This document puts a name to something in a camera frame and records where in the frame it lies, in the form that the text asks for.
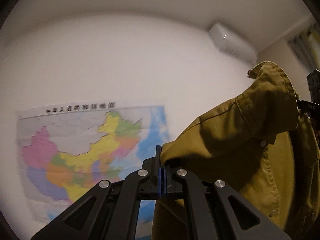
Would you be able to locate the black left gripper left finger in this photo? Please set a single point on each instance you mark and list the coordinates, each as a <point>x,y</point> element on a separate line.
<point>139,185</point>

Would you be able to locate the grey window curtain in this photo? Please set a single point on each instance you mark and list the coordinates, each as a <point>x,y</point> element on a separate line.
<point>305,46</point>

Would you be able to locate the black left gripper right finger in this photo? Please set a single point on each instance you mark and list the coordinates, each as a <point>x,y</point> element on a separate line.
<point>181,184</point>

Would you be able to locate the olive brown shirt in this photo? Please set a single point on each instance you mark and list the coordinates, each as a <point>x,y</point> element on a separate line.
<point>261,145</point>

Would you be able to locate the colourful wall map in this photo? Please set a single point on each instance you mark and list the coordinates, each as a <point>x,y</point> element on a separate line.
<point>64,150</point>

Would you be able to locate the white wall air conditioner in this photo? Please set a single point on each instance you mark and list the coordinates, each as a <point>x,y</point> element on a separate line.
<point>233,44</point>

